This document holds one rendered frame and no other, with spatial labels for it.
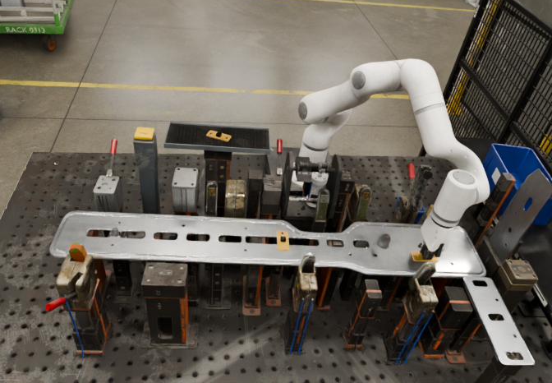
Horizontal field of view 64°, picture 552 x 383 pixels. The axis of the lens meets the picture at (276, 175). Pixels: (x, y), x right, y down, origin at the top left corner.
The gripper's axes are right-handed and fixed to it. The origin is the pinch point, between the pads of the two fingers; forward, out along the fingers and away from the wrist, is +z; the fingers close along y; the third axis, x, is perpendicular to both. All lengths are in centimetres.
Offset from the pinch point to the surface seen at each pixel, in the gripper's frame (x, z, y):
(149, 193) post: -95, 13, -36
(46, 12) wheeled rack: -257, 74, -359
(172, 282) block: -79, 0, 15
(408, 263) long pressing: -6.1, 3.1, 2.5
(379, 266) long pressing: -16.1, 3.0, 4.3
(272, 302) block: -47, 32, -2
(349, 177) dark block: -23.4, -8.8, -24.9
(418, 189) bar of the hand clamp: 0.0, -9.4, -19.9
